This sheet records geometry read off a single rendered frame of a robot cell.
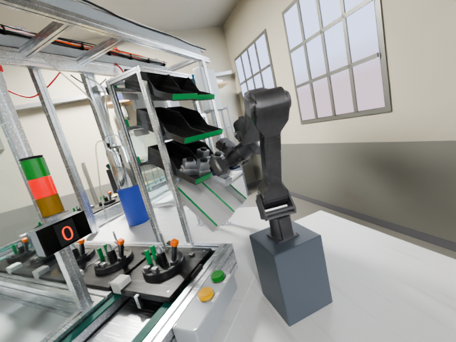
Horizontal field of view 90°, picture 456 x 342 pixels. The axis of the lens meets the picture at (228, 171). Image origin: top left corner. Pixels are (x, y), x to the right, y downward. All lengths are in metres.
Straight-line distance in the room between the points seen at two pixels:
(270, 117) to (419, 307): 0.57
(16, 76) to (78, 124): 1.05
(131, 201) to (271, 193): 1.27
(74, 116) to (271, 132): 4.35
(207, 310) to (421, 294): 0.54
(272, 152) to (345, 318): 0.45
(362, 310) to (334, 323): 0.08
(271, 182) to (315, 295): 0.32
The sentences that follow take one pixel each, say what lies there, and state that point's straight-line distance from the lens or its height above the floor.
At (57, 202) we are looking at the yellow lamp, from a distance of 0.75.
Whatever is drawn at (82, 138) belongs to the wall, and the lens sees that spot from 4.65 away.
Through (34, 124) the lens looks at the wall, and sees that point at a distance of 4.85.
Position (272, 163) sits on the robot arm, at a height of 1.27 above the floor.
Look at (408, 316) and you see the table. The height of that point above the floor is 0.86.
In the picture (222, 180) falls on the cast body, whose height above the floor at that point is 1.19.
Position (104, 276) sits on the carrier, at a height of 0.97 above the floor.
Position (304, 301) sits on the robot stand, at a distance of 0.69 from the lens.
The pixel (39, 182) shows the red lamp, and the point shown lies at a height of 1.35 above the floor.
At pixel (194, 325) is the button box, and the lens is 0.63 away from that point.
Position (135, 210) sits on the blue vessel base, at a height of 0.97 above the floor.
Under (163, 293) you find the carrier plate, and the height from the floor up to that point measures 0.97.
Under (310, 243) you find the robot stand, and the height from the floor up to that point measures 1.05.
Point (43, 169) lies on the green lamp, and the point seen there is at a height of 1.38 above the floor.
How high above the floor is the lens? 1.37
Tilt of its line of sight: 11 degrees down
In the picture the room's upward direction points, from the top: 14 degrees counter-clockwise
